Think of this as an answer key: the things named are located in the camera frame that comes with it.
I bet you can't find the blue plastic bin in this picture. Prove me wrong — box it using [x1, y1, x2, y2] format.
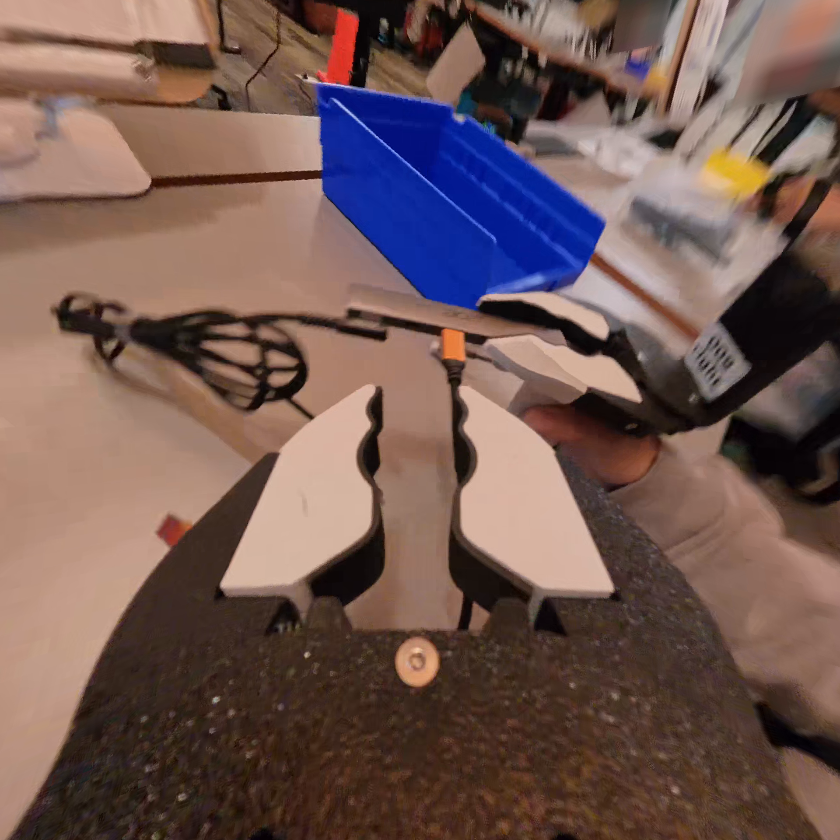
[317, 82, 606, 309]

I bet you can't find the red table leg bracket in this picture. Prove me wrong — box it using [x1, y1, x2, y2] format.
[318, 10, 361, 86]

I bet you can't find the grey usb hub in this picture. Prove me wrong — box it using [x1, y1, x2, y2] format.
[346, 285, 568, 343]

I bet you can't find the person's right forearm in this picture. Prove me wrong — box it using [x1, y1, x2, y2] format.
[607, 436, 840, 729]

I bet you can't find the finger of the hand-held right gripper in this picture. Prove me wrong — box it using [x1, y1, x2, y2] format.
[484, 335, 644, 416]
[478, 292, 614, 357]

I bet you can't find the thin black cable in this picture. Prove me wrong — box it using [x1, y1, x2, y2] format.
[52, 292, 388, 413]

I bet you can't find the person's right hand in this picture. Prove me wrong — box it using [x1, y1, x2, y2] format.
[524, 402, 662, 488]

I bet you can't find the white stand base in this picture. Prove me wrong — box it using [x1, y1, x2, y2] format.
[0, 98, 152, 201]

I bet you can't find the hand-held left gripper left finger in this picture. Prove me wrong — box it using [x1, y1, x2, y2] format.
[220, 384, 386, 614]

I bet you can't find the black cable with orange plug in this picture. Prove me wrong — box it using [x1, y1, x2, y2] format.
[437, 328, 476, 631]

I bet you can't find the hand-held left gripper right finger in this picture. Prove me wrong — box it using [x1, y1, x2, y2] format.
[449, 385, 616, 624]

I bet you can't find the yellow box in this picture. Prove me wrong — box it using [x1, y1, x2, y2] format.
[701, 147, 770, 198]

